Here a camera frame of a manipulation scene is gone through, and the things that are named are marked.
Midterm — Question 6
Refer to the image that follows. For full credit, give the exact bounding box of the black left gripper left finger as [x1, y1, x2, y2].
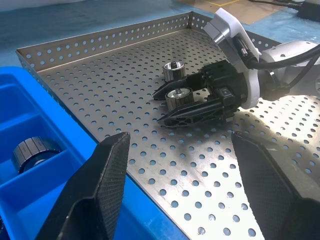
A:
[36, 131, 131, 240]

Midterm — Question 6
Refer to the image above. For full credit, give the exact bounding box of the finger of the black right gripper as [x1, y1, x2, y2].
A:
[156, 96, 227, 128]
[151, 71, 208, 101]

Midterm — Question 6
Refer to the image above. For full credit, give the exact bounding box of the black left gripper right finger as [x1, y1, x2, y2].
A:
[231, 131, 320, 240]

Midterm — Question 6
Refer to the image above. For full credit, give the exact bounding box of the black ribbed metal roller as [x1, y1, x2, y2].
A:
[162, 61, 186, 83]
[164, 87, 192, 112]
[11, 136, 62, 175]

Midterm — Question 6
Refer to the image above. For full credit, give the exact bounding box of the perforated steel tray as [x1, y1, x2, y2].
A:
[16, 11, 320, 240]

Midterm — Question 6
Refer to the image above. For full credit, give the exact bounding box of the blue plastic compartment tray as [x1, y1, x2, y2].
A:
[0, 66, 191, 240]

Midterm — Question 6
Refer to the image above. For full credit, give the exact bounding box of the black power adapter box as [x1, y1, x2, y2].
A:
[297, 0, 320, 18]

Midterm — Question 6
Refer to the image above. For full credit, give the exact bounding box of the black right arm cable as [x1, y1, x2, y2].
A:
[237, 37, 320, 87]

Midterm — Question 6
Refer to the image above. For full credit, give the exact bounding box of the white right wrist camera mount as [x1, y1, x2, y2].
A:
[202, 7, 262, 110]

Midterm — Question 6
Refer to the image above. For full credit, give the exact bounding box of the black floor cable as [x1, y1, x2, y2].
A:
[248, 0, 305, 10]

